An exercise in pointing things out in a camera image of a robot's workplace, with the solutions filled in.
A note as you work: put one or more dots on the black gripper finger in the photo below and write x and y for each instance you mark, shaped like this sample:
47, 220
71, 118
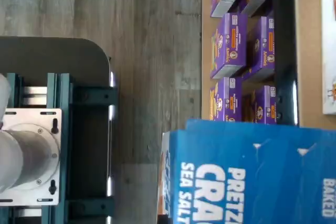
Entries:
164, 220

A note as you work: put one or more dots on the blue pretzel crisps box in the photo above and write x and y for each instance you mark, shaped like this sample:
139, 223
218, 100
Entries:
262, 171

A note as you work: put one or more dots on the grey xArm robot arm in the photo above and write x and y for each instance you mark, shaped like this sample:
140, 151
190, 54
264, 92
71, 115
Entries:
23, 155

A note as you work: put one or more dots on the purple Annie's bunny grahams box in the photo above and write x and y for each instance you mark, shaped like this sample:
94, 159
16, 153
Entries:
263, 106
228, 100

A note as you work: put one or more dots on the purple Annie's cheddar veggies box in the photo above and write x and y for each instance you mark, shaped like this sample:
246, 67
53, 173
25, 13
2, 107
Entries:
262, 48
231, 45

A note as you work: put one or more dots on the orange and white cracker box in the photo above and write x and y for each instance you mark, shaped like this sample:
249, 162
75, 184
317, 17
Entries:
329, 51

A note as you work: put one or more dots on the silver mounting plate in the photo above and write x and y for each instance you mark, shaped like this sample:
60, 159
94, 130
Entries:
26, 116

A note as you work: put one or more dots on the green aluminium frame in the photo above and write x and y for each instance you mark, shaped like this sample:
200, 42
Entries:
86, 98

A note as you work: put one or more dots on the black shelf front rail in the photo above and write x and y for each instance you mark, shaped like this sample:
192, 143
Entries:
284, 51

